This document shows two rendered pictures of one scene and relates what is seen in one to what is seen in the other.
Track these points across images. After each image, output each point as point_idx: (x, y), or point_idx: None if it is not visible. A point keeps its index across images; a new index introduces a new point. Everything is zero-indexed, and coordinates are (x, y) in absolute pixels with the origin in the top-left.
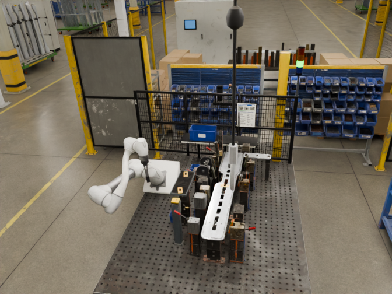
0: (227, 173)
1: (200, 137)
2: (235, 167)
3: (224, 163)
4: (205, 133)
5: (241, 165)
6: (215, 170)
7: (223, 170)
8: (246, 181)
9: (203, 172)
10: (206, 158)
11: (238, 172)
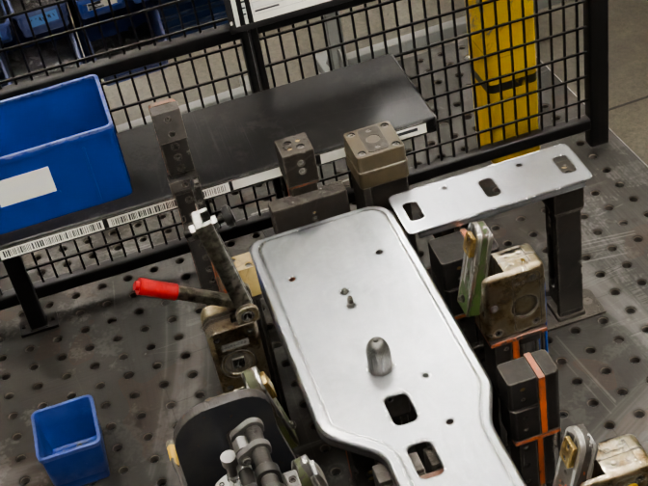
0: (407, 436)
1: (17, 203)
2: (424, 345)
3: (319, 343)
4: (47, 160)
5: (449, 310)
6: (295, 444)
7: (357, 420)
8: (635, 466)
9: None
10: (229, 412)
11: (484, 390)
